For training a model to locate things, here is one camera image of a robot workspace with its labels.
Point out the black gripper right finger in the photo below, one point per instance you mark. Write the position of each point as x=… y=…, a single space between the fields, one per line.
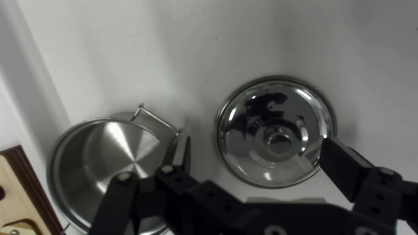
x=362 y=183

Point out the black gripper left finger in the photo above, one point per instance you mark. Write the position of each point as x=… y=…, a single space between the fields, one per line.
x=115 y=215

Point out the wooden busy board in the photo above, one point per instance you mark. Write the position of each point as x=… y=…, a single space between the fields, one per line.
x=23 y=206

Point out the silver pot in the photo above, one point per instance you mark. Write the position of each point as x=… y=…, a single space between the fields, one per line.
x=89 y=155

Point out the silver pot lid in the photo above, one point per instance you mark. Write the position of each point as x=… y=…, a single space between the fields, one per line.
x=268 y=133

